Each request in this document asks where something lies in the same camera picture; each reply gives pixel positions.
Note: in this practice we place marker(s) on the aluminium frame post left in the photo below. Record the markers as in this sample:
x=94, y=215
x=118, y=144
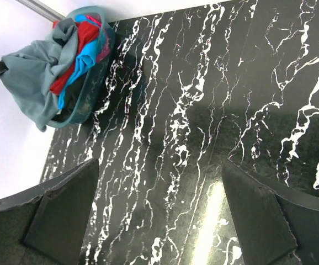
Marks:
x=42, y=9

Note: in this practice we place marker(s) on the pink garment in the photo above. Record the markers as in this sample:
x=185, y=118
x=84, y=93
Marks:
x=103, y=40

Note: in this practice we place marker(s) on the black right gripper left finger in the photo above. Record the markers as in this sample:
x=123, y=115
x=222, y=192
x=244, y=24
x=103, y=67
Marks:
x=46, y=224

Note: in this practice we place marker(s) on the teal plastic laundry basket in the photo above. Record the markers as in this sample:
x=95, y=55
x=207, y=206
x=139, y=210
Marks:
x=82, y=95

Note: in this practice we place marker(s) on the bright blue t shirt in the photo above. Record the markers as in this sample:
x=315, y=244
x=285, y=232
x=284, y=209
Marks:
x=61, y=99

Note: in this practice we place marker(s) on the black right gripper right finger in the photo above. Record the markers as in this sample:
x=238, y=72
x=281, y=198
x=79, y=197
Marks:
x=275, y=224

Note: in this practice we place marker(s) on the grey-blue t shirt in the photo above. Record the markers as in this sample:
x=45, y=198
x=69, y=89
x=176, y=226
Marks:
x=32, y=70

